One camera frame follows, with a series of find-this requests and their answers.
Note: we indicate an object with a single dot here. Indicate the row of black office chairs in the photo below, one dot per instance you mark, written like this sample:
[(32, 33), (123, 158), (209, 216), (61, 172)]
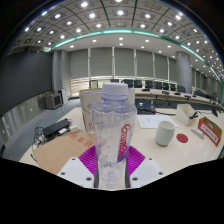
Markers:
[(148, 83)]

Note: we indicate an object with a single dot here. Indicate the flat round red coaster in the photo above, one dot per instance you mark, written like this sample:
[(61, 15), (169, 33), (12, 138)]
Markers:
[(182, 138)]

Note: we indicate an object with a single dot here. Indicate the open red-sided cardboard box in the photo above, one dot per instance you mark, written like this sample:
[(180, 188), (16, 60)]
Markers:
[(209, 130)]

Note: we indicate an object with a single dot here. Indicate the long curved conference desk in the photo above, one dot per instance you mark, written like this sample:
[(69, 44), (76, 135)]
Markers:
[(166, 96)]

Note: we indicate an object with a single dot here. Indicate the round ceiling lights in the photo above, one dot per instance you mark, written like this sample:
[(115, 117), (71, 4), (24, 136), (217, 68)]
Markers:
[(120, 12)]

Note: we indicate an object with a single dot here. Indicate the white charger block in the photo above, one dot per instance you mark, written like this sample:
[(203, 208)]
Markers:
[(74, 129)]

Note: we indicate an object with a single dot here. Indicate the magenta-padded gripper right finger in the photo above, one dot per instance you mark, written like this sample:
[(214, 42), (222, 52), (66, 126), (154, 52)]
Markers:
[(143, 168)]

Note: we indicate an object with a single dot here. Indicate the grey box monitor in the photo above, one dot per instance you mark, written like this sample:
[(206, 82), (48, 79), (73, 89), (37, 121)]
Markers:
[(53, 101)]

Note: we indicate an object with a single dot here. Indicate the black rectangular device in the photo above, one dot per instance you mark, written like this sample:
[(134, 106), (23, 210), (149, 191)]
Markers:
[(56, 127)]

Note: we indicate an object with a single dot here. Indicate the flat brown cardboard sheet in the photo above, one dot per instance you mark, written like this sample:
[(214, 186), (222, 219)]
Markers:
[(60, 150)]

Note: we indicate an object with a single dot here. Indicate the white printed paper sheet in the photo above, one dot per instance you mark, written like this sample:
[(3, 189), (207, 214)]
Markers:
[(151, 121)]

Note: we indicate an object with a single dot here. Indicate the large white cardboard box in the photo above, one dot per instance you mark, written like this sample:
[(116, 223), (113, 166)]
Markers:
[(86, 110)]

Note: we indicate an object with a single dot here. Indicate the small open white box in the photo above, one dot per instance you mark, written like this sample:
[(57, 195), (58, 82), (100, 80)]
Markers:
[(183, 115)]

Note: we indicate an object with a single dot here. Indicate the black handheld tool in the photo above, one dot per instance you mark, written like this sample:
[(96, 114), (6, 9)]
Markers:
[(193, 115)]

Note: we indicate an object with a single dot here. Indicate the white ceramic mug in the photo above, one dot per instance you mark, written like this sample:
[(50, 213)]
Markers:
[(165, 133)]

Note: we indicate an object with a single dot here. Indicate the clear plastic water bottle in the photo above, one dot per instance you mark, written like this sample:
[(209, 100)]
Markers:
[(111, 133)]

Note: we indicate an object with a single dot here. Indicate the black desk microphone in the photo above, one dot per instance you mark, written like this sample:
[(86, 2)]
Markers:
[(215, 112)]

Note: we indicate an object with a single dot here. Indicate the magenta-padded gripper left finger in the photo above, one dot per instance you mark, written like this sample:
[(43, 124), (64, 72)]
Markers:
[(76, 170)]

